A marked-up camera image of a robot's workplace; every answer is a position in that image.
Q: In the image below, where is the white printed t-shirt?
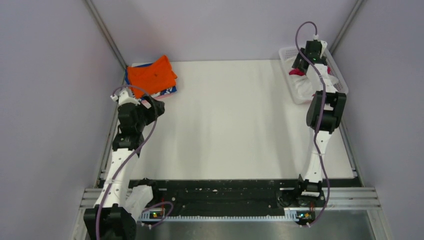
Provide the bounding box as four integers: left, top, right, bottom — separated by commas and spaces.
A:
286, 56, 339, 104

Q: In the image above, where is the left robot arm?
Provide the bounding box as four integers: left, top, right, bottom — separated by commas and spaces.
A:
83, 85, 165, 240

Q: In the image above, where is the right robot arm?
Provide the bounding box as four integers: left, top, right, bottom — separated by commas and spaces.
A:
292, 39, 347, 207

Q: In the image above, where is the pink folded t-shirt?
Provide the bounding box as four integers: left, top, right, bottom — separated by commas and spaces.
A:
140, 93, 174, 104

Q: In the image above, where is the pink crumpled t-shirt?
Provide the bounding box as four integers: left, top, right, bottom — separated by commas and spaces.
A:
289, 66, 331, 76

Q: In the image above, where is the white plastic basket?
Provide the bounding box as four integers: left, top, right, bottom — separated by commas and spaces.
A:
278, 46, 349, 94

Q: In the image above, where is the orange folded t-shirt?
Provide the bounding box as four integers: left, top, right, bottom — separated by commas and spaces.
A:
126, 55, 178, 98

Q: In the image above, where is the blue folded t-shirt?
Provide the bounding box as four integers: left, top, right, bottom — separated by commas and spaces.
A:
125, 63, 177, 97

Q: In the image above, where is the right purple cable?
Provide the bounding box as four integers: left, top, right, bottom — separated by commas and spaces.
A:
294, 21, 331, 228

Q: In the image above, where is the purple cable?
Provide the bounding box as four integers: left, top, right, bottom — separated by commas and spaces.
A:
294, 21, 331, 228
95, 84, 174, 240

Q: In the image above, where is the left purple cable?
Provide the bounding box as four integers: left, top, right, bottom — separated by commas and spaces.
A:
95, 84, 174, 240

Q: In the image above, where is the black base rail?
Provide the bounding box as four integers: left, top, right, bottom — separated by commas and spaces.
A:
97, 178, 363, 220

